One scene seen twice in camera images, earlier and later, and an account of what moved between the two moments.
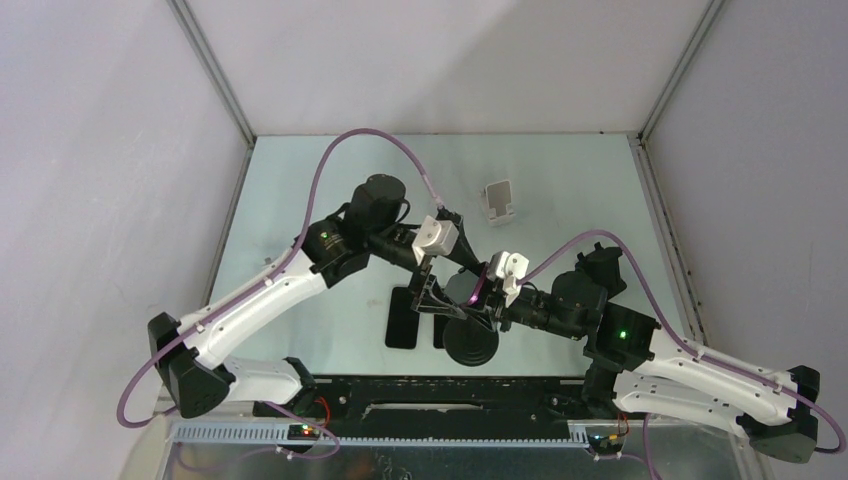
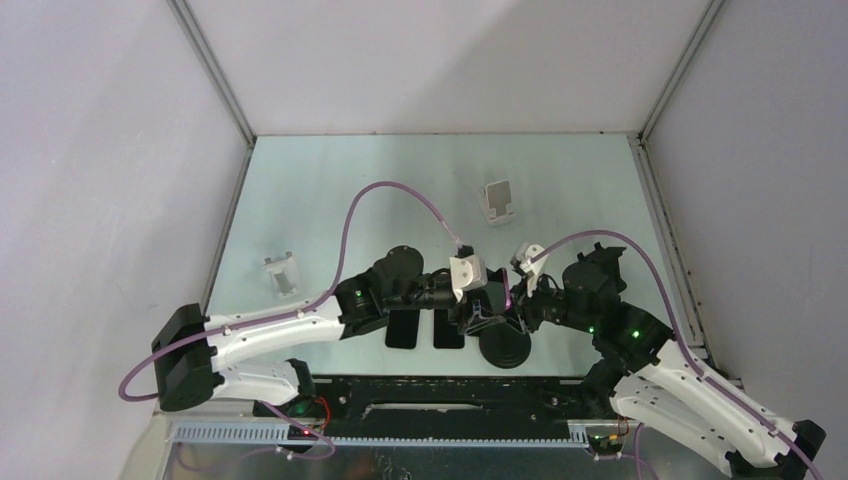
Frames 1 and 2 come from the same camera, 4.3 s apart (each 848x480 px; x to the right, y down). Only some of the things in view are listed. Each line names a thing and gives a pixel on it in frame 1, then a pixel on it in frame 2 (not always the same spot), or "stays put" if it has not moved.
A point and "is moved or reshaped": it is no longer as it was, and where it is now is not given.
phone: [461, 285] is moved or reshaped
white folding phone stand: [496, 201] stays put
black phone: [404, 322] stays put
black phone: [438, 330] stays put
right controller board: [609, 443] stays put
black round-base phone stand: [469, 343] to [505, 346]
